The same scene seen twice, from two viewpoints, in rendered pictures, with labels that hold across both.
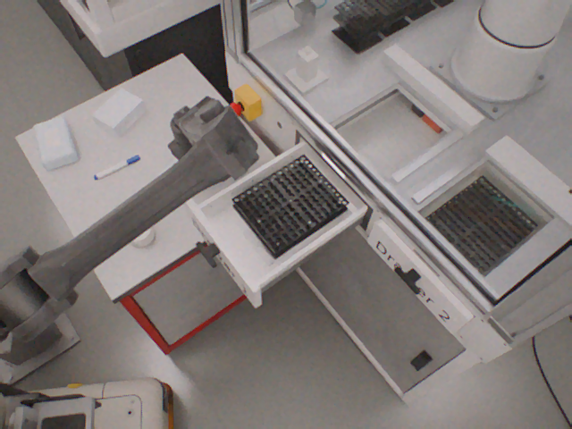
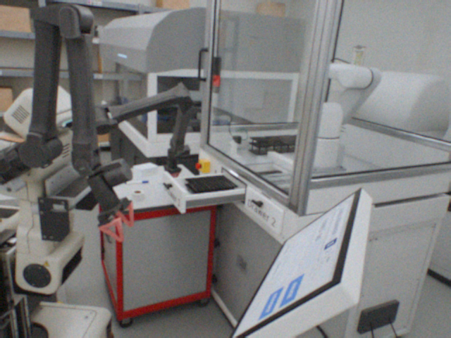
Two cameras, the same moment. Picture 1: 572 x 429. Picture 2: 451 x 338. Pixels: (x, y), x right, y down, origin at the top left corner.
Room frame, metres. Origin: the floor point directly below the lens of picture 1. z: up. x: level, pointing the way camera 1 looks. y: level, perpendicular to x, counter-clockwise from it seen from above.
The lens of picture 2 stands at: (-1.13, -0.40, 1.56)
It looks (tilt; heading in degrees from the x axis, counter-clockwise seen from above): 19 degrees down; 11
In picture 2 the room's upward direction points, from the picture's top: 4 degrees clockwise
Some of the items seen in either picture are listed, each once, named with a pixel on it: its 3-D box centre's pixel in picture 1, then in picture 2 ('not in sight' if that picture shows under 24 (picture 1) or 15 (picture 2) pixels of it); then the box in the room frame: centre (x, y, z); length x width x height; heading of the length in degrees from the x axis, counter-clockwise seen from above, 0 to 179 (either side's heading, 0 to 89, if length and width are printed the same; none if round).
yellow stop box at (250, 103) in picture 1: (247, 103); (204, 165); (0.91, 0.09, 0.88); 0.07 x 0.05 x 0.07; 38
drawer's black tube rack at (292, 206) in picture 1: (290, 206); (211, 187); (0.59, -0.03, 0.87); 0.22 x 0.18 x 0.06; 128
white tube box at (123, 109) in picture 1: (119, 113); (145, 170); (0.94, 0.48, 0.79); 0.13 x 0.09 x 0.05; 148
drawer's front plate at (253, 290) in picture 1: (222, 250); (173, 191); (0.47, 0.13, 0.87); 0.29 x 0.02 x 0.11; 38
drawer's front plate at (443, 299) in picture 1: (416, 275); (263, 208); (0.42, -0.31, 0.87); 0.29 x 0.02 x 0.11; 38
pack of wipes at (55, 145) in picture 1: (55, 142); not in sight; (0.84, 0.65, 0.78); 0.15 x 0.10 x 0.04; 24
